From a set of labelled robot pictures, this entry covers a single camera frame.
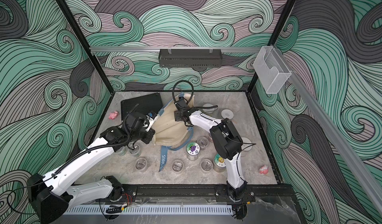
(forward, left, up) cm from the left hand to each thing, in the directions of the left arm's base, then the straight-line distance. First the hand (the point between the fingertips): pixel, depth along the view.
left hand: (153, 129), depth 77 cm
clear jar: (-7, +11, -13) cm, 18 cm away
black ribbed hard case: (+31, +11, -16) cm, 37 cm away
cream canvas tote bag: (+9, -4, -20) cm, 22 cm away
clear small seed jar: (-14, -28, -13) cm, 34 cm away
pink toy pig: (+19, +34, -15) cm, 42 cm away
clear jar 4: (-1, -27, -13) cm, 30 cm away
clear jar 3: (-14, -13, -14) cm, 24 cm away
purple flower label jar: (-7, -21, -10) cm, 25 cm away
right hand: (+18, -13, -11) cm, 25 cm away
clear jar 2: (-14, +7, -13) cm, 21 cm away
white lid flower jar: (-14, -35, -11) cm, 39 cm away
